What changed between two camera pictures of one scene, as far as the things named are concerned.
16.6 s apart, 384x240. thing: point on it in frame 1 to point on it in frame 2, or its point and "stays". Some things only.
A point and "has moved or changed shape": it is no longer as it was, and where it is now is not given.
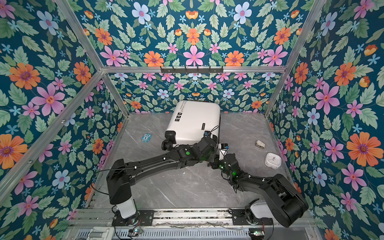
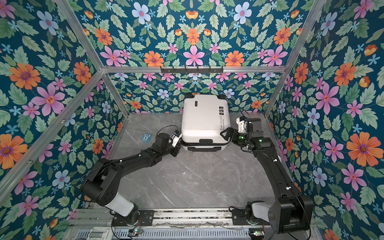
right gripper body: (222, 166) to (241, 139)
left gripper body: (209, 156) to (171, 149)
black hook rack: (192, 70) stays
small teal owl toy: (146, 137) stays
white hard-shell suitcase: (187, 121) has moved or changed shape
